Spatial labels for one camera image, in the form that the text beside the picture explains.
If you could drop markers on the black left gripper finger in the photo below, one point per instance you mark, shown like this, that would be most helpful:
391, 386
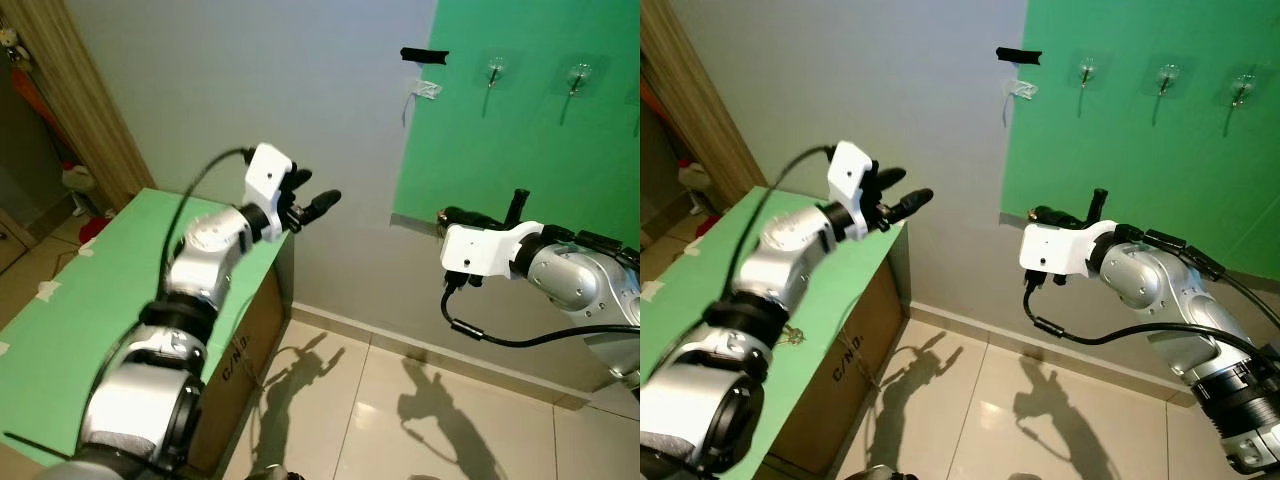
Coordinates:
889, 182
910, 205
320, 204
300, 182

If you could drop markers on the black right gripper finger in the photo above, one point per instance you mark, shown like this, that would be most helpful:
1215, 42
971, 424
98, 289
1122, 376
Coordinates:
1047, 214
460, 214

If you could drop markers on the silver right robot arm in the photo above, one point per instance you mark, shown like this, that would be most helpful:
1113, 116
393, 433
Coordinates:
580, 280
1150, 280

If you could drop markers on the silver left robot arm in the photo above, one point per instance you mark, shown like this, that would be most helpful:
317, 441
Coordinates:
790, 255
205, 255

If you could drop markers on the clear adhesive metal hook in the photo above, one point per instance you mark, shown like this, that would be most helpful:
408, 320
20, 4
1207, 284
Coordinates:
1086, 70
578, 74
1243, 88
495, 68
1166, 74

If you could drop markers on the green sheet with clear hooks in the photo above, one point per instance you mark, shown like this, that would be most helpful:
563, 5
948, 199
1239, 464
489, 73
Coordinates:
520, 140
1150, 140

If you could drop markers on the crumpled white tape piece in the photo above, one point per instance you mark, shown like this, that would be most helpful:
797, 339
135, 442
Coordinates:
425, 90
1022, 89

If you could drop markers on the small metal key bunch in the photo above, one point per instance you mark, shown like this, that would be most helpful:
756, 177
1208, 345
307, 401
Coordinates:
795, 335

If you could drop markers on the black tape strip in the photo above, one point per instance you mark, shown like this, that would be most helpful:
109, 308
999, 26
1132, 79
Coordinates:
423, 54
1017, 55

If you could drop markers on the small white tape piece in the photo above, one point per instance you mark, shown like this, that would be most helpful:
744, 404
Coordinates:
657, 291
45, 291

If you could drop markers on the red and white toy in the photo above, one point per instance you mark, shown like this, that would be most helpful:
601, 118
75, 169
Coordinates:
78, 178
695, 175

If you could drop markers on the green cover sheet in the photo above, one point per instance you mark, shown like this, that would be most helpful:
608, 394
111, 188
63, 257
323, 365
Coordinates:
80, 320
695, 280

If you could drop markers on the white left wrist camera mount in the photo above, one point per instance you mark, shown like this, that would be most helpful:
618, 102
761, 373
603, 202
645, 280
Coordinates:
850, 175
268, 175

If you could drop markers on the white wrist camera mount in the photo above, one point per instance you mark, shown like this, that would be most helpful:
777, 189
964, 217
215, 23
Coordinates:
1060, 248
850, 175
480, 250
268, 175

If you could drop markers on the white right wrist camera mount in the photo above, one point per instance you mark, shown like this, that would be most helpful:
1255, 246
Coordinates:
480, 250
1060, 248

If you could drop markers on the wooden door frame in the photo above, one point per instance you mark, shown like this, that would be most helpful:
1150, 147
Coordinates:
85, 100
705, 110

